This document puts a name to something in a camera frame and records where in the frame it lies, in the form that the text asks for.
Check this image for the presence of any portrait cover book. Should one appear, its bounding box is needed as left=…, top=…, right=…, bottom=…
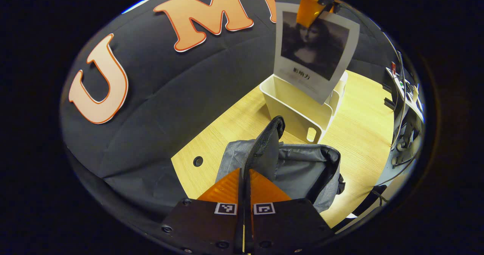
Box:
left=273, top=2, right=360, bottom=105

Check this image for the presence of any white bookshelf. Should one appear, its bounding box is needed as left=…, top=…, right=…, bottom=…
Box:
left=259, top=70, right=348, bottom=145

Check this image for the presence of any grey schoolbag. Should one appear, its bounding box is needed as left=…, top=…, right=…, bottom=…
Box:
left=216, top=116, right=345, bottom=214

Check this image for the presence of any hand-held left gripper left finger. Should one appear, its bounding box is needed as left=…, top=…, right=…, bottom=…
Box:
left=161, top=168, right=244, bottom=253

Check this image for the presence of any cluttered white side desk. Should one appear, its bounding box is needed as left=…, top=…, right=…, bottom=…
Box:
left=385, top=60, right=425, bottom=123

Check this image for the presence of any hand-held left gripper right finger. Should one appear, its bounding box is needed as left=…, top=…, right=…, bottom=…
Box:
left=244, top=169, right=333, bottom=253

